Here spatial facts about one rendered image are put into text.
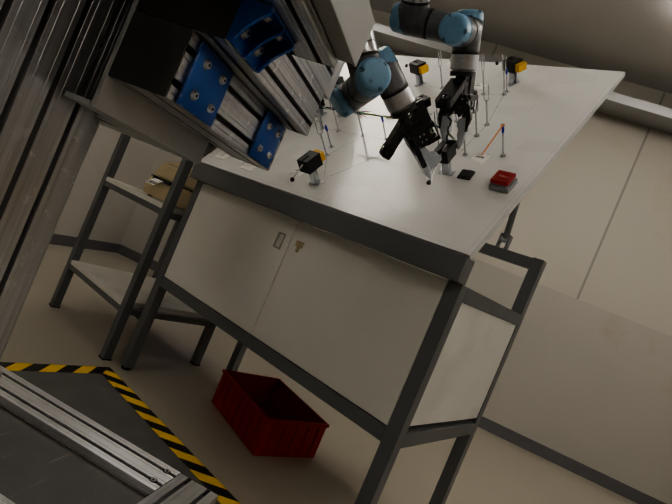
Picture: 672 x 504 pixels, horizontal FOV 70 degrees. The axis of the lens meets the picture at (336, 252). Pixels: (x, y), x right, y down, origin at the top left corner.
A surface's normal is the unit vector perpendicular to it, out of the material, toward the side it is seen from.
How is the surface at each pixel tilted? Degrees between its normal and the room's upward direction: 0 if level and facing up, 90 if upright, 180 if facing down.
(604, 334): 90
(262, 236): 90
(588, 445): 90
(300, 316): 90
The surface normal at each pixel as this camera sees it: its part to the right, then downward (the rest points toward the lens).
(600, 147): -0.22, -0.09
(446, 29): -0.47, 0.31
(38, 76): 0.90, 0.38
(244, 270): -0.56, -0.24
